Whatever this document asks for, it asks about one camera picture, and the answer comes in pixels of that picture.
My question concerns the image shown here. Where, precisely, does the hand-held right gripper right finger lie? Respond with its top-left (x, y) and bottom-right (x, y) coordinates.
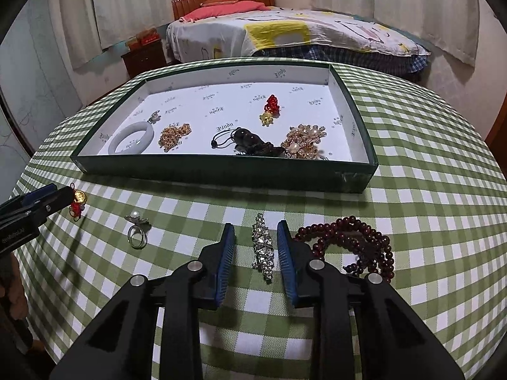
top-left (276, 220), bottom-right (466, 380)

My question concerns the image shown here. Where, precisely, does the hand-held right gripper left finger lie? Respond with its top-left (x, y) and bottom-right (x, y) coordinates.
top-left (49, 223), bottom-right (237, 380)

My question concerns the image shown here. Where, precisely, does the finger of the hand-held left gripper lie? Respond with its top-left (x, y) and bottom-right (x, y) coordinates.
top-left (0, 184), bottom-right (58, 214)
top-left (0, 187), bottom-right (76, 227)

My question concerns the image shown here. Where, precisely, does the red knot charm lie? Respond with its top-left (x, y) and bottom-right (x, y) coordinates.
top-left (68, 184), bottom-right (87, 219)

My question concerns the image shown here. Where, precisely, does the crystal rhinestone hair clip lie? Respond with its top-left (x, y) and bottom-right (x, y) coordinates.
top-left (251, 212), bottom-right (275, 286)

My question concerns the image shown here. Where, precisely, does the dark red bead necklace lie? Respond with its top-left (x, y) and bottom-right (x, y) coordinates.
top-left (295, 216), bottom-right (394, 283)

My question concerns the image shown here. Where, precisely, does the silver pearl ring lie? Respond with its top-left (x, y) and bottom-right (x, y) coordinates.
top-left (125, 211), bottom-right (152, 250)

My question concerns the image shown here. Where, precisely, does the green shallow cardboard box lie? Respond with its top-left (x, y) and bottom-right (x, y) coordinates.
top-left (70, 61), bottom-right (379, 194)

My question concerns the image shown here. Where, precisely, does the pale jade bangle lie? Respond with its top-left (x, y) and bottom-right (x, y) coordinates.
top-left (108, 123), bottom-right (154, 155)

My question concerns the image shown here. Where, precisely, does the gold pearl flower brooch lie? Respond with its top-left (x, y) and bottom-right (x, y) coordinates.
top-left (280, 124), bottom-right (327, 161)

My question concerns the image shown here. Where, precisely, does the dark bead pendant with cord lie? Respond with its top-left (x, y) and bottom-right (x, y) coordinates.
top-left (210, 124), bottom-right (288, 159)

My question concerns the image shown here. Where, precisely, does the gold chain bracelet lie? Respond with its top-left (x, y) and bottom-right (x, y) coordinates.
top-left (158, 123), bottom-right (193, 152)

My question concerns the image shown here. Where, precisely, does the red bead gold flower charm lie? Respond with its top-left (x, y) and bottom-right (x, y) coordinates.
top-left (259, 94), bottom-right (282, 126)

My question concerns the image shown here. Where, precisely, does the person's left hand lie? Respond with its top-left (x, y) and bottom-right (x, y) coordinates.
top-left (0, 252), bottom-right (29, 317)

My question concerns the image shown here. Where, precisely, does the frosted glass wardrobe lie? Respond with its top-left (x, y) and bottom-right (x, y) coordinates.
top-left (0, 0), bottom-right (86, 155)

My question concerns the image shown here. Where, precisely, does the green checked tablecloth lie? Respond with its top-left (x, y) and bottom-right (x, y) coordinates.
top-left (10, 57), bottom-right (507, 380)

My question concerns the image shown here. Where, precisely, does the dark wooden nightstand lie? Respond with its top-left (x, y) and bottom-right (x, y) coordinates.
top-left (121, 40), bottom-right (167, 79)

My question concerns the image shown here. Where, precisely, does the blue plaid mattress cover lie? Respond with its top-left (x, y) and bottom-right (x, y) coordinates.
top-left (253, 45), bottom-right (430, 84)

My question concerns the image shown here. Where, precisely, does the patterned white bedsheet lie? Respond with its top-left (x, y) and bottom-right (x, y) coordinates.
top-left (165, 6), bottom-right (432, 66)

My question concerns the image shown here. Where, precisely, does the brown wooden door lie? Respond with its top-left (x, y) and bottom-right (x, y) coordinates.
top-left (484, 95), bottom-right (507, 167)

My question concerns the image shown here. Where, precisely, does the pink pillow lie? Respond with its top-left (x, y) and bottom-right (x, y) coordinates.
top-left (179, 1), bottom-right (270, 23)

